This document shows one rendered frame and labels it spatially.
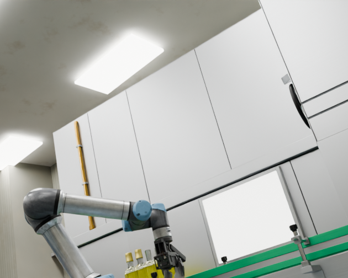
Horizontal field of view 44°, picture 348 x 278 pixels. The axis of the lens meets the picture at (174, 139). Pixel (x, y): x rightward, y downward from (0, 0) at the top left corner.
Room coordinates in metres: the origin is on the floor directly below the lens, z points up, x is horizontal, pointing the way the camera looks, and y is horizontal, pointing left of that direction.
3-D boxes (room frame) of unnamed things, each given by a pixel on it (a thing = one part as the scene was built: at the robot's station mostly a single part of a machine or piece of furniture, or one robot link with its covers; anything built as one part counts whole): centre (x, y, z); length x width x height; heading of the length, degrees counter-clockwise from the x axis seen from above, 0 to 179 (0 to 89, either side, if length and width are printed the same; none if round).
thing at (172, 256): (1.79, 0.15, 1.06); 0.09 x 0.08 x 0.12; 154
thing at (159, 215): (1.80, 0.15, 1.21); 0.09 x 0.08 x 0.11; 110
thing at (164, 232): (1.80, 0.14, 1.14); 0.08 x 0.08 x 0.05
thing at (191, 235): (2.08, -0.03, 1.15); 0.90 x 0.03 x 0.34; 62
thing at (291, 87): (1.66, -0.57, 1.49); 0.21 x 0.05 x 0.21; 152
